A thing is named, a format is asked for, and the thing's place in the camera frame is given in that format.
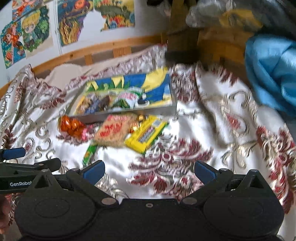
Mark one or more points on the person left hand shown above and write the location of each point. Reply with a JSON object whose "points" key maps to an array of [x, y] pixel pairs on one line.
{"points": [[5, 209]]}

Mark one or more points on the brown plush toy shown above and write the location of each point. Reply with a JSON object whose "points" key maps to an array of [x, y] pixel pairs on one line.
{"points": [[181, 39]]}

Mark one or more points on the floral satin bedspread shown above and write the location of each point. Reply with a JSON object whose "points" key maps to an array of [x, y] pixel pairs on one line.
{"points": [[217, 121]]}

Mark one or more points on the gold foil snack packet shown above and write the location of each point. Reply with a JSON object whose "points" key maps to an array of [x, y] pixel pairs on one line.
{"points": [[137, 123]]}

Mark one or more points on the wooden bed frame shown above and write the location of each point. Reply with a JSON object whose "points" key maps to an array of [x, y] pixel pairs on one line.
{"points": [[83, 57]]}

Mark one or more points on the orange chicken snack packet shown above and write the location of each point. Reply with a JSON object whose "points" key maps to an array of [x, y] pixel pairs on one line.
{"points": [[71, 127]]}

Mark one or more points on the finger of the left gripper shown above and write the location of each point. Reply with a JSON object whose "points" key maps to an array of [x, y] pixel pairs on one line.
{"points": [[51, 164], [14, 153]]}

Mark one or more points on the seaweed snack packet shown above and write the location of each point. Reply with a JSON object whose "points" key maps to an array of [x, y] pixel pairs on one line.
{"points": [[128, 99]]}

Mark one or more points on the blue cloth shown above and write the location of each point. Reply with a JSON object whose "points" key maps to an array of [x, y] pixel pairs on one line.
{"points": [[270, 68]]}

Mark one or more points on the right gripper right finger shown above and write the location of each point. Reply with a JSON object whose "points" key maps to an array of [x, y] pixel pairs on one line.
{"points": [[214, 181]]}

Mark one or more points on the landscape poster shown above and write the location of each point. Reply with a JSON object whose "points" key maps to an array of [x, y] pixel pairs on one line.
{"points": [[116, 13]]}

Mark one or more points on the yellow snack packet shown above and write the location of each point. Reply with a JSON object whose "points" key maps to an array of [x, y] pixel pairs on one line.
{"points": [[146, 134]]}

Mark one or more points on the wooden cabinet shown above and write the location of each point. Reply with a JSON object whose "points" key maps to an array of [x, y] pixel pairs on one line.
{"points": [[225, 47]]}

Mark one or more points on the green stick packet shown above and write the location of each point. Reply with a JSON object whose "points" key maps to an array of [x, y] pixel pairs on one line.
{"points": [[91, 150]]}

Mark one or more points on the blue stick snack packet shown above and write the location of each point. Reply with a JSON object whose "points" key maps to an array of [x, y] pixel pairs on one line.
{"points": [[100, 104]]}

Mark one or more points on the beige pillow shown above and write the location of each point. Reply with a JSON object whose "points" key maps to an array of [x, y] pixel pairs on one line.
{"points": [[66, 75]]}

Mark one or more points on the anime girl poster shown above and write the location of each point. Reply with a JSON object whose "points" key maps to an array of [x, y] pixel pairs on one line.
{"points": [[12, 48]]}

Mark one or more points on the starry night poster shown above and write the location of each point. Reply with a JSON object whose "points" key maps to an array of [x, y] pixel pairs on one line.
{"points": [[71, 15]]}

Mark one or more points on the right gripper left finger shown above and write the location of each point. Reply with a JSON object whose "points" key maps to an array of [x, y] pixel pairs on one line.
{"points": [[84, 182]]}

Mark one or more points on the plastic bag of clothes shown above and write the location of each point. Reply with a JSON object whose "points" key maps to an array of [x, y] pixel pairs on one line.
{"points": [[249, 16]]}

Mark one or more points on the silver tray with painted liner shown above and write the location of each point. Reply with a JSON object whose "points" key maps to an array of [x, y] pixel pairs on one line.
{"points": [[160, 100]]}

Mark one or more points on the rice cracker packet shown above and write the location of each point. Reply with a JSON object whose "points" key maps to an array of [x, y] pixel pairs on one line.
{"points": [[114, 130]]}

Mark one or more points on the blond boy poster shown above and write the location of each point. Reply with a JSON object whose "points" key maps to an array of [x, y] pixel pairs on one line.
{"points": [[36, 31]]}

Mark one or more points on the nut bar packet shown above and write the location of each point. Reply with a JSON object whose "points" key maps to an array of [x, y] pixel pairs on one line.
{"points": [[84, 103]]}

